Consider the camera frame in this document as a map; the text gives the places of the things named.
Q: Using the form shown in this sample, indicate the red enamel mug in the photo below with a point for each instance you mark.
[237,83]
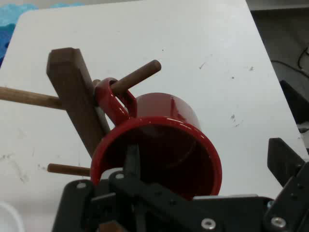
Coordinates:
[169,108]

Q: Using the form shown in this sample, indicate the black angular floor object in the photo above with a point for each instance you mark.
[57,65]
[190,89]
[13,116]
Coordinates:
[297,101]

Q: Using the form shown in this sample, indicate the light blue foam mat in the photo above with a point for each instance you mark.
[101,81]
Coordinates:
[14,14]

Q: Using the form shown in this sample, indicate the dark wooden mug tree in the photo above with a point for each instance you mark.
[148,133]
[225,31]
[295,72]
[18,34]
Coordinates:
[70,79]

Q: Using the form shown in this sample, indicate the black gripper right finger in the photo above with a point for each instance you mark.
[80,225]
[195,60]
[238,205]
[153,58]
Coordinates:
[285,159]

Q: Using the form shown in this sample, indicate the dark blue foam mat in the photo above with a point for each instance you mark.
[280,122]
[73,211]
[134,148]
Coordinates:
[4,41]

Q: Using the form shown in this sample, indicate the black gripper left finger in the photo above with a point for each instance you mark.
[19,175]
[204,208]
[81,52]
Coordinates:
[154,193]

